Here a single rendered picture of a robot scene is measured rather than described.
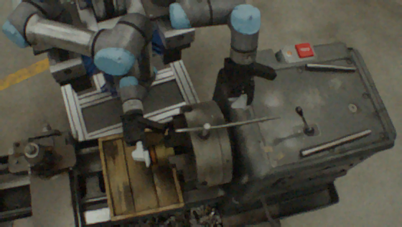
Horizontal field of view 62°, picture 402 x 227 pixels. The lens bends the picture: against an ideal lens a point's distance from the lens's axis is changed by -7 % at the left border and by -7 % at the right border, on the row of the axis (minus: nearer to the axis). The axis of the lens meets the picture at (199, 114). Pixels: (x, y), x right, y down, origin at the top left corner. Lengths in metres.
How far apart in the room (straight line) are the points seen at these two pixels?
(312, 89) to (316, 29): 1.92
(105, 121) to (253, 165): 1.38
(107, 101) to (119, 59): 1.34
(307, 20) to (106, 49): 2.39
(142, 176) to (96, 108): 1.00
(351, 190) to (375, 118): 1.36
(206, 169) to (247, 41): 0.48
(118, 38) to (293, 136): 0.66
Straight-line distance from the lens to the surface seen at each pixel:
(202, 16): 0.99
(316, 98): 1.33
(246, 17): 0.91
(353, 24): 3.44
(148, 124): 1.33
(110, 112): 2.39
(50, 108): 2.75
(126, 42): 1.12
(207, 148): 1.19
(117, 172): 1.53
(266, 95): 1.27
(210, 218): 1.80
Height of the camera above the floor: 2.35
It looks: 66 degrees down
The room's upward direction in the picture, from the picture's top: 9 degrees clockwise
